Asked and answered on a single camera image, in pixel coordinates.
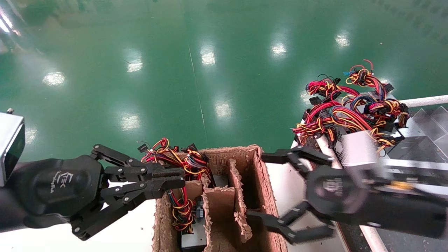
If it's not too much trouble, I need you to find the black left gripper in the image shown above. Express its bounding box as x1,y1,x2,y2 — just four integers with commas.
7,144,186,241

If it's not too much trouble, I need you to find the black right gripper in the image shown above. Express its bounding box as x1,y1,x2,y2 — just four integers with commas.
247,146,368,244

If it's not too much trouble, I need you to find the brown cardboard box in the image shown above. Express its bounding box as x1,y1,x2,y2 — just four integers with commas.
152,144,288,252

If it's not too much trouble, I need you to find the long cardboard divider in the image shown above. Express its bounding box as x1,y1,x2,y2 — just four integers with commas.
201,173,215,252
228,159,253,244

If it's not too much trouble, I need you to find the black rubber strip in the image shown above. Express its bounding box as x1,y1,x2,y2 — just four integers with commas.
336,220,366,252

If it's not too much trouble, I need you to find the short cardboard cross divider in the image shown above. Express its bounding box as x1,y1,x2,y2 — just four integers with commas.
185,181,237,224

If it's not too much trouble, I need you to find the grey power supply rear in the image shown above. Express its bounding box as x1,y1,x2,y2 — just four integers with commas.
408,106,448,158

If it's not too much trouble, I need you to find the long white pipe rail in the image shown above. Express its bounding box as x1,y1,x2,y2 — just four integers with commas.
315,135,389,252

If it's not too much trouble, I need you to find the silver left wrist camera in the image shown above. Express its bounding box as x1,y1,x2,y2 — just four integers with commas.
0,108,26,186

